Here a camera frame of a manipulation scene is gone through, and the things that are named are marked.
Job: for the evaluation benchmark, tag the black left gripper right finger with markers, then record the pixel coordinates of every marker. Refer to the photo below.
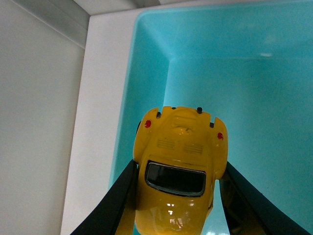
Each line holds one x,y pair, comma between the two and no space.
248,212

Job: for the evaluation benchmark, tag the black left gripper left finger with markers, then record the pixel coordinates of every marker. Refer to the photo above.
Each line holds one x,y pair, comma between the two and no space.
115,213

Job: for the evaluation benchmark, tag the yellow beetle toy car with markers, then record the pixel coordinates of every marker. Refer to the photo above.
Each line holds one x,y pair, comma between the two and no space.
180,153

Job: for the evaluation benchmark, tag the turquoise plastic bin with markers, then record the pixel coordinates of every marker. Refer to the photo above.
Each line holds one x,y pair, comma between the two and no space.
249,64

